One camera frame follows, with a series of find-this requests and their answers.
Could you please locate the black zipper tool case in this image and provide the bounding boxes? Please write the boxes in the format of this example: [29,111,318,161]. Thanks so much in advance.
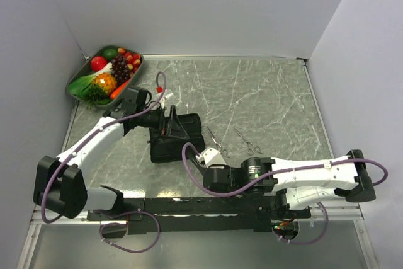
[149,113,205,164]

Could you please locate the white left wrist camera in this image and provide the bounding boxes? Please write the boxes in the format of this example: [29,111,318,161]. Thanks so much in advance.
[159,89,174,108]

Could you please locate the orange pineapple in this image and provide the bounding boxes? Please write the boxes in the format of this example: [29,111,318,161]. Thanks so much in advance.
[78,73,118,107]

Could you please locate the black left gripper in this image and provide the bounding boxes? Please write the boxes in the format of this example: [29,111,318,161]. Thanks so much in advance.
[137,105,188,140]

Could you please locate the green bok choy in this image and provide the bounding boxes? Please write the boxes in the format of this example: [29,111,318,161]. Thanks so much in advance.
[67,62,112,96]

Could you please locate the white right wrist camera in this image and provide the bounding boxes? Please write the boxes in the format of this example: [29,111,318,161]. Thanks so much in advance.
[201,147,226,167]

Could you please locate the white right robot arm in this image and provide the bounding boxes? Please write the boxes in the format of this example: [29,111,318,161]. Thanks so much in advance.
[196,148,376,218]

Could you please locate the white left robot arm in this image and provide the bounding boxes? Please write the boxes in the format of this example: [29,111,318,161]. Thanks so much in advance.
[33,86,191,224]

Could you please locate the aluminium frame rail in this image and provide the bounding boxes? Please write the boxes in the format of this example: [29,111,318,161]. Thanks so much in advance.
[310,205,364,221]

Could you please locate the grey fruit tray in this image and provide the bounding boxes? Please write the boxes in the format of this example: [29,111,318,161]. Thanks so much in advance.
[66,45,144,108]

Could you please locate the dark purple grapes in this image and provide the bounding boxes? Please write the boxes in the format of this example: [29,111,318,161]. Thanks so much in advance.
[111,55,134,85]

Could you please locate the red yellow cherries bunch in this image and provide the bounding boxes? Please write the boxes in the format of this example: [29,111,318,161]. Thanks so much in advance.
[117,47,142,68]

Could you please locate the orange carrot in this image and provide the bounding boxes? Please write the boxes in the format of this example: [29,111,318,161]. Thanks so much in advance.
[110,79,130,100]

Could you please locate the red apple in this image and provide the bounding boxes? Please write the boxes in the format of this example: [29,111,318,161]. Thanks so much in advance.
[90,56,108,72]

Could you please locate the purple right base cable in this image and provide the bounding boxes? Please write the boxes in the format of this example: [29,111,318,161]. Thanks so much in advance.
[272,201,330,246]

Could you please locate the green lime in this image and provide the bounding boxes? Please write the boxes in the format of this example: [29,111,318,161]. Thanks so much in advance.
[102,48,118,62]

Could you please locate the silver scissors right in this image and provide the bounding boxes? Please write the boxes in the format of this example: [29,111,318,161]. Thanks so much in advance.
[233,126,263,156]

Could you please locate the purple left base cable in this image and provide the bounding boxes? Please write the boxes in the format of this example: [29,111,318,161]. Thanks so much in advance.
[99,209,163,255]

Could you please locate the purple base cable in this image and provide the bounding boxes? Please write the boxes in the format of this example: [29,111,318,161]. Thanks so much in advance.
[272,201,330,246]
[99,209,163,255]

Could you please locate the silver scissors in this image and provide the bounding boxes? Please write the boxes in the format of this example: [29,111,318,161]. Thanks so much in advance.
[233,126,263,156]
[207,127,229,158]

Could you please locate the silver scissors left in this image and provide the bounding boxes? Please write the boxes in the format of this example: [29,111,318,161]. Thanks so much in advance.
[207,127,229,158]

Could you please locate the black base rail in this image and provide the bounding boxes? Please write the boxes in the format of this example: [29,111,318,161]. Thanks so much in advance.
[87,194,311,235]

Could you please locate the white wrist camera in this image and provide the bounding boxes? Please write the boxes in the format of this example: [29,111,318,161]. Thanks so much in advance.
[159,89,174,108]
[201,147,226,167]

